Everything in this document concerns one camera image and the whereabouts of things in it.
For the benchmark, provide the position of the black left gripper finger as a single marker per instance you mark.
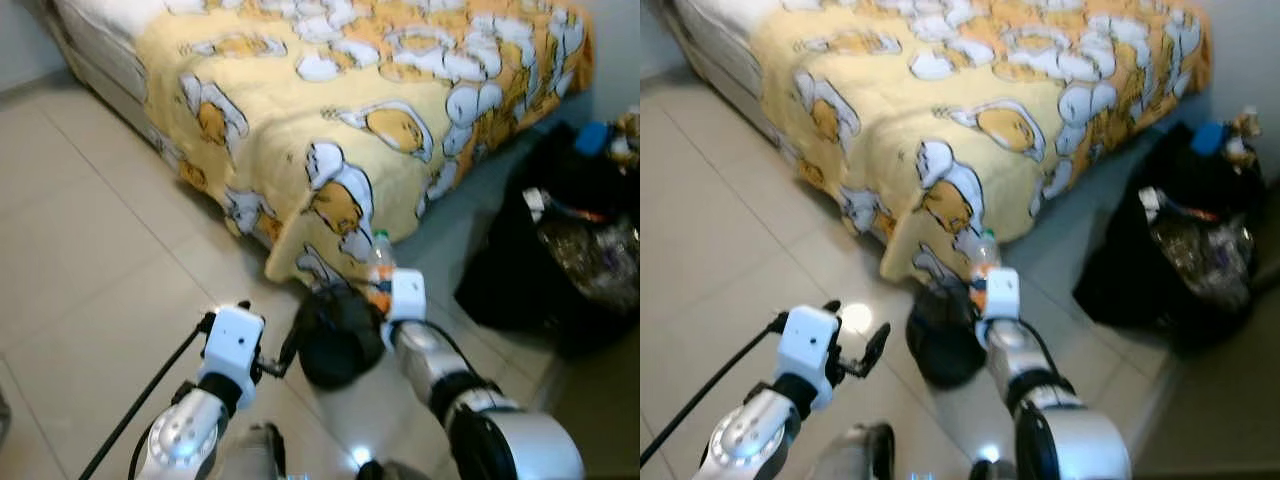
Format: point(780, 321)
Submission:
point(290, 345)
point(877, 345)

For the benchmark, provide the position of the clear bottle with orange label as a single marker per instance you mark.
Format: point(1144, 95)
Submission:
point(381, 265)
point(984, 262)

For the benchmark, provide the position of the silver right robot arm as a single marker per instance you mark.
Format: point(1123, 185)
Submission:
point(500, 430)
point(1070, 440)

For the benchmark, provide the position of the small black bag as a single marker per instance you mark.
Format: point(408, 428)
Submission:
point(335, 340)
point(945, 340)

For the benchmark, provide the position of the robot left leg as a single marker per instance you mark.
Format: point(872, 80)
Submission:
point(855, 455)
point(250, 455)

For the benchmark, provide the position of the large black bag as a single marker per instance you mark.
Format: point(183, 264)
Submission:
point(510, 280)
point(1120, 280)

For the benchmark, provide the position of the yellow cartoon egg blanket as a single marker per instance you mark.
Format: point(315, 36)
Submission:
point(1000, 110)
point(380, 110)

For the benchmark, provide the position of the clear plastic bag of bottles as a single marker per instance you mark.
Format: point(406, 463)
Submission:
point(595, 260)
point(1205, 255)

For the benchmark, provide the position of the small white object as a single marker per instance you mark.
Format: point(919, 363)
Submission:
point(533, 205)
point(1150, 205)

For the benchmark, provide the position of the brown plush toy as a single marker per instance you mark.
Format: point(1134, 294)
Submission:
point(1246, 135)
point(626, 140)

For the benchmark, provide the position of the blue object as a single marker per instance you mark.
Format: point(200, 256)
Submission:
point(1208, 138)
point(592, 138)

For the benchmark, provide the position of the white bed mattress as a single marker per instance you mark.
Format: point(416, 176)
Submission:
point(715, 40)
point(100, 40)

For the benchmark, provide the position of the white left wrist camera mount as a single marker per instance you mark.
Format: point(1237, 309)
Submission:
point(808, 345)
point(232, 345)

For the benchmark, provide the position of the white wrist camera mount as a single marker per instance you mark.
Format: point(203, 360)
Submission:
point(232, 345)
point(808, 345)
point(408, 295)
point(1003, 295)

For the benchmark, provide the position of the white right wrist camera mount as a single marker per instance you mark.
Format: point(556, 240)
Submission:
point(1003, 295)
point(408, 295)

